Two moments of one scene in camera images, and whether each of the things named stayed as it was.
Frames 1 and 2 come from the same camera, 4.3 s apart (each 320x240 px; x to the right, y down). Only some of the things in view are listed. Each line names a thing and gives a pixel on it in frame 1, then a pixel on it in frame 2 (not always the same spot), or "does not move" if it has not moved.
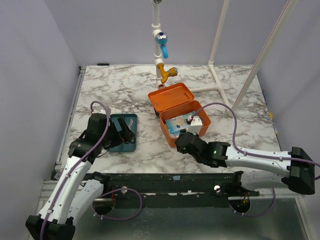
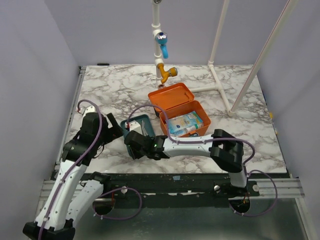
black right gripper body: x=182 y=139 -> x=136 y=139
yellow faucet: x=164 y=74 does not move
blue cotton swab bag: x=174 y=124 does not move
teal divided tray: x=129 y=147 -> x=142 y=124
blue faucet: x=161 y=38 does not move
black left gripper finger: x=117 y=124 does not move
